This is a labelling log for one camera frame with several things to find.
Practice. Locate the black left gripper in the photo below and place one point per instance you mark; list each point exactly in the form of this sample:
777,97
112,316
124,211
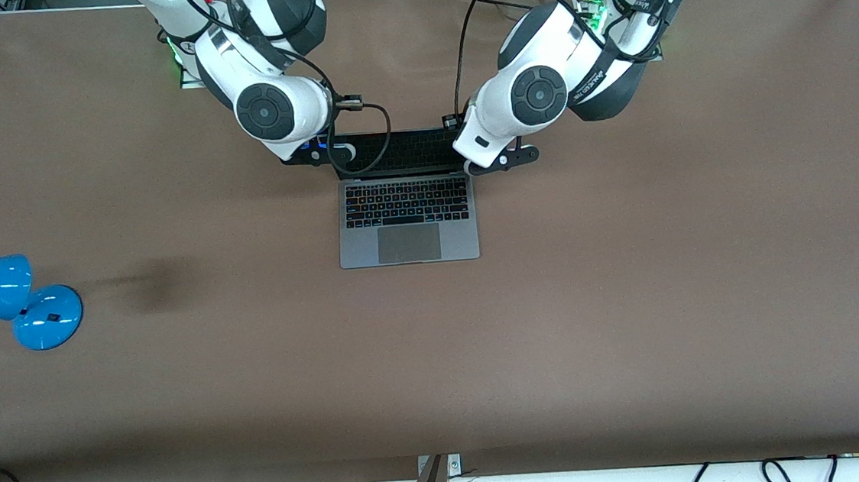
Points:
444,118

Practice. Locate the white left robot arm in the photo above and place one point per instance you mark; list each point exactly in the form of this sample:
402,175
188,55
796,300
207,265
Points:
537,94

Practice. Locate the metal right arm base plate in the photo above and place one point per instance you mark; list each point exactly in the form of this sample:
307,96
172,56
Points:
188,82

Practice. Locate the blue desk lamp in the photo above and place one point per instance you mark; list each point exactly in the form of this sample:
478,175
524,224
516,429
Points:
45,321

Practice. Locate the small metal mount bracket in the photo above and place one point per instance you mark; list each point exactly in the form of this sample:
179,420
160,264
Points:
455,465

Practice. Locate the grey open-lid laptop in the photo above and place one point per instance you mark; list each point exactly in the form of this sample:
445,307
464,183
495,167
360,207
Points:
408,243

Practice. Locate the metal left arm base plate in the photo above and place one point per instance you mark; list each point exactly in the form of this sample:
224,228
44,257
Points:
656,54

